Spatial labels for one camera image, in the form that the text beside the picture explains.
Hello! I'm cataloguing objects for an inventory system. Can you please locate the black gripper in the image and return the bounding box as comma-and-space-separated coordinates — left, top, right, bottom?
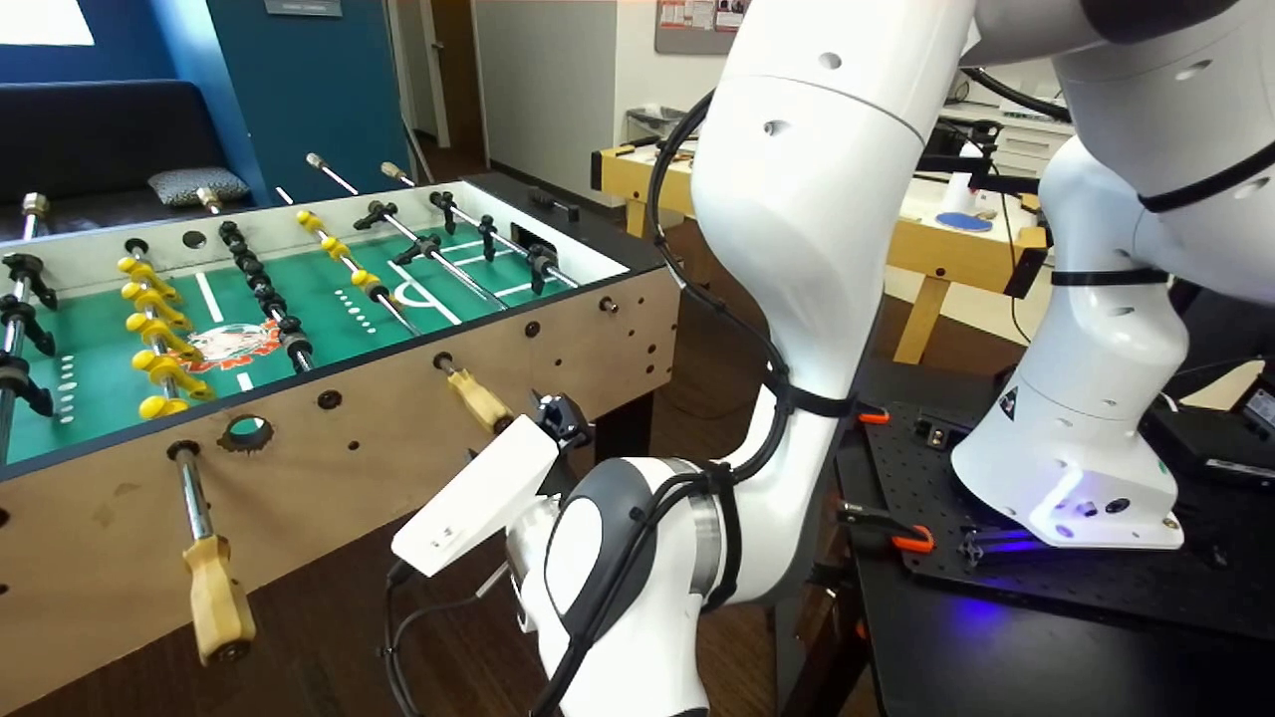
535, 394, 595, 493

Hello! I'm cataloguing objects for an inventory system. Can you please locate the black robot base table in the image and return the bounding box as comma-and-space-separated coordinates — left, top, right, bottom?
768, 347, 1275, 717

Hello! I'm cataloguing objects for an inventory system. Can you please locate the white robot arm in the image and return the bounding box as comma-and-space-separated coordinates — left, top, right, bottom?
515, 0, 1275, 717

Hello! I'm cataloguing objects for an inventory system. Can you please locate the black goalie rod far right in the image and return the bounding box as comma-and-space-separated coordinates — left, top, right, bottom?
380, 161, 578, 295

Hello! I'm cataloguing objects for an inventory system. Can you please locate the foosball table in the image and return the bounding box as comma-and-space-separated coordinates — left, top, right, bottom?
0, 174, 679, 714

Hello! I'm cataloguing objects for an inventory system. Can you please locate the black player rod right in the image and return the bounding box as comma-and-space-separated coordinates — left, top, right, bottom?
304, 146, 509, 313

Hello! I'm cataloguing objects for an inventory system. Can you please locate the black player rod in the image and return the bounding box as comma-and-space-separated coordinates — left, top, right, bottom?
197, 183, 315, 376
304, 146, 509, 313
0, 191, 57, 413

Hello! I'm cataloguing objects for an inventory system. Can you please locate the black player rod centre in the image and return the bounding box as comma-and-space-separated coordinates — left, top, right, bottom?
197, 183, 315, 376

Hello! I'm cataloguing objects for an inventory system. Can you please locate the rod with five yellow players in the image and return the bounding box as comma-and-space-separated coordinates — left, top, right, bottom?
116, 240, 254, 665

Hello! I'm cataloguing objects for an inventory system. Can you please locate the black player rod far left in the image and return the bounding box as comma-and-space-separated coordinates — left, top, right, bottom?
0, 191, 57, 413

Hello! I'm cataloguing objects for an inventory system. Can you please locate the orange clamp rear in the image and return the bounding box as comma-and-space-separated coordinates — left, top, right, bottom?
851, 406, 894, 426

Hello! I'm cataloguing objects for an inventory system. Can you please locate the orange clamp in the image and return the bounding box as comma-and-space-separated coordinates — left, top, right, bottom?
837, 501, 936, 555
851, 406, 894, 426

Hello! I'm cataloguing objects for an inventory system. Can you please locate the green ball entry cup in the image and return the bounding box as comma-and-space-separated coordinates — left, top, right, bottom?
219, 413, 276, 449

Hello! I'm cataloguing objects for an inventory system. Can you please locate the orange clamp front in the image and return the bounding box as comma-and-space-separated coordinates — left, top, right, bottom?
837, 501, 936, 555

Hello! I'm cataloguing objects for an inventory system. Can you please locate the yellow air hockey table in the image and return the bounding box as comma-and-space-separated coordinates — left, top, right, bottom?
591, 142, 1048, 361

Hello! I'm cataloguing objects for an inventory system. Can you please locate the grey cushion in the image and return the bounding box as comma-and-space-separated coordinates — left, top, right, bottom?
149, 169, 251, 208

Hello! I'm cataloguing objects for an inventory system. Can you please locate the dark sofa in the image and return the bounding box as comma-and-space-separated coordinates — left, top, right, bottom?
0, 78, 247, 240

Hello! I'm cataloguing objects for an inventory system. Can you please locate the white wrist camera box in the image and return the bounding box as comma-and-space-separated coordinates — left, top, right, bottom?
390, 413, 559, 576

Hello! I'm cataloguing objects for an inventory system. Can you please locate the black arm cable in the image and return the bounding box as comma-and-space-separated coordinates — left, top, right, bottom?
380, 88, 862, 717

